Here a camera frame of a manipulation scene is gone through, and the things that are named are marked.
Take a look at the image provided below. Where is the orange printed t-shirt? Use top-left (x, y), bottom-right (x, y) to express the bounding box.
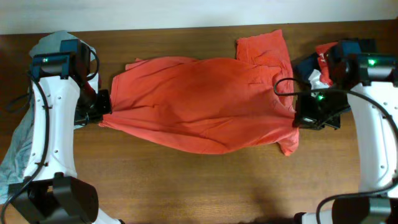
top-left (101, 30), bottom-right (299, 155)

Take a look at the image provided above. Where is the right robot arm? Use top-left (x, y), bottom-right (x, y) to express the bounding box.
top-left (294, 39), bottom-right (397, 223)

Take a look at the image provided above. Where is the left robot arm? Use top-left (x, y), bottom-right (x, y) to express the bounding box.
top-left (4, 39), bottom-right (122, 223)

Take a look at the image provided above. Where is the navy folded garment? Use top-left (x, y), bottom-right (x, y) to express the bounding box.
top-left (294, 38), bottom-right (377, 82)

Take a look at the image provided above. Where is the red folded garment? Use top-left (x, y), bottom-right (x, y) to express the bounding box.
top-left (315, 42), bottom-right (338, 86)

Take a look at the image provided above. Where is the grey t-shirt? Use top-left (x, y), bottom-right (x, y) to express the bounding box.
top-left (0, 30), bottom-right (103, 205)

